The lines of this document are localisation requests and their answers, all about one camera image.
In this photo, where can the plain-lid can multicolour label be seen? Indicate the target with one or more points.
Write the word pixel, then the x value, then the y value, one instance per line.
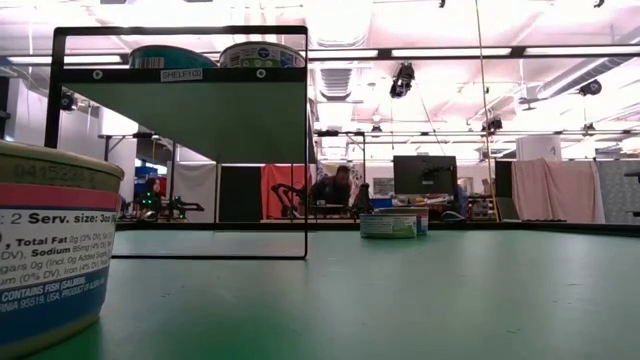
pixel 260 56
pixel 387 226

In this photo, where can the teal tuna can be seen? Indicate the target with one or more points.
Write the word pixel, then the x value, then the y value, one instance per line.
pixel 170 57

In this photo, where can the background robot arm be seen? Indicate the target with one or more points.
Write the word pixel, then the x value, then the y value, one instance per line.
pixel 285 197
pixel 175 206
pixel 362 197

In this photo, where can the person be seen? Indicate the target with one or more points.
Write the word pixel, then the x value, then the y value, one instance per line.
pixel 152 190
pixel 332 187

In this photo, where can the orange curtain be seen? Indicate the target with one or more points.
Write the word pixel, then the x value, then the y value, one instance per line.
pixel 275 190

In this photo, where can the black panel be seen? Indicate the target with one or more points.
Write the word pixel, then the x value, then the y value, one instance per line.
pixel 240 195

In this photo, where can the black monitor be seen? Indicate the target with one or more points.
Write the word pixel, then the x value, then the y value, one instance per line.
pixel 415 175

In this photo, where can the gold-lid can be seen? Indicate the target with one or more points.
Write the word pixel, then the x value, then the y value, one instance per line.
pixel 55 240
pixel 423 222

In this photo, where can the white curtain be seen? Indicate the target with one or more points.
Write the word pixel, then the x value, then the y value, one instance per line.
pixel 197 190

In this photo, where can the beige curtain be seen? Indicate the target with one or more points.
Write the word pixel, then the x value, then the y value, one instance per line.
pixel 555 187

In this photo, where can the black ceiling camera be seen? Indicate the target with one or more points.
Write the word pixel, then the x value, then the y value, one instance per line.
pixel 590 87
pixel 402 80
pixel 492 124
pixel 67 100

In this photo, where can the wooden shelf black frame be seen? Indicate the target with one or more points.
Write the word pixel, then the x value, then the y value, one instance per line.
pixel 190 120

